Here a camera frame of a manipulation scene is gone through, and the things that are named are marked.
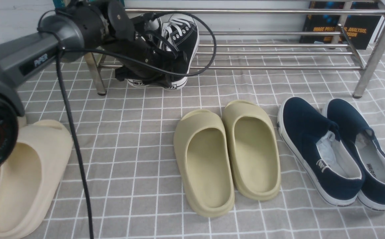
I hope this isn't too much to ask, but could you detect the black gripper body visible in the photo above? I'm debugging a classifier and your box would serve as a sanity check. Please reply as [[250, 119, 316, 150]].
[[102, 15, 188, 83]]

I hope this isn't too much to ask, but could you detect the black canvas sneaker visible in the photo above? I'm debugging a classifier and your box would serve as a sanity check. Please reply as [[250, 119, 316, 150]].
[[127, 18, 162, 88], [158, 14, 199, 74]]

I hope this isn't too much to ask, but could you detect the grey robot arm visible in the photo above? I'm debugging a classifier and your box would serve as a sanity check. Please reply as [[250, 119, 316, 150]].
[[0, 0, 199, 166]]

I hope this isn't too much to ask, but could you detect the navy slip-on shoe left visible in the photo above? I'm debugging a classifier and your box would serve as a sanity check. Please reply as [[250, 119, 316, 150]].
[[277, 97, 365, 207]]

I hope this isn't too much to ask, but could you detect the navy slip-on shoe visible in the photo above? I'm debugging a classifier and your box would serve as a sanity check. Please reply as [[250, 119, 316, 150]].
[[322, 99, 385, 211], [277, 97, 365, 207]]

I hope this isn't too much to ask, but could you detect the steel shoe rack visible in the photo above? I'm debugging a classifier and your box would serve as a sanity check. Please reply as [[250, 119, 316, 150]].
[[84, 0, 385, 99]]

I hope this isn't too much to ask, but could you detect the navy slip-on shoe right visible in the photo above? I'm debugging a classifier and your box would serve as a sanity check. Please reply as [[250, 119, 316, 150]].
[[322, 99, 385, 211]]

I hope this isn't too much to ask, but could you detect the grey checkered floor mat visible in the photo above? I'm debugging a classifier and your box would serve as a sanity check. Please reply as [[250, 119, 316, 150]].
[[0, 38, 385, 239]]

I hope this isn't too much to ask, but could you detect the olive slipper left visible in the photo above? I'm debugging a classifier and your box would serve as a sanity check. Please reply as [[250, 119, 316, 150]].
[[173, 109, 235, 217]]

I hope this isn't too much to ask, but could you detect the olive slipper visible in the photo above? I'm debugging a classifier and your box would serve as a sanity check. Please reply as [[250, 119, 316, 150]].
[[222, 100, 281, 201], [173, 109, 235, 217]]

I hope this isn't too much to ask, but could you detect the olive slipper right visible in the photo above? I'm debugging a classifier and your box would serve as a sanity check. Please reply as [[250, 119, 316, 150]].
[[222, 100, 281, 201]]

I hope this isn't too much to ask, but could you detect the dark book with orange text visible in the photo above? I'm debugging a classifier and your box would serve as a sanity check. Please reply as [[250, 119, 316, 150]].
[[299, 1, 382, 50]]

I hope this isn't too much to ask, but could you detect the cream slipper right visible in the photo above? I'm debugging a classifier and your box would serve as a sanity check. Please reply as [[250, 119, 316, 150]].
[[0, 120, 74, 239]]

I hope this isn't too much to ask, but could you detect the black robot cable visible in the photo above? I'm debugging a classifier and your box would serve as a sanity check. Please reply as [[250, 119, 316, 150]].
[[37, 10, 217, 239]]

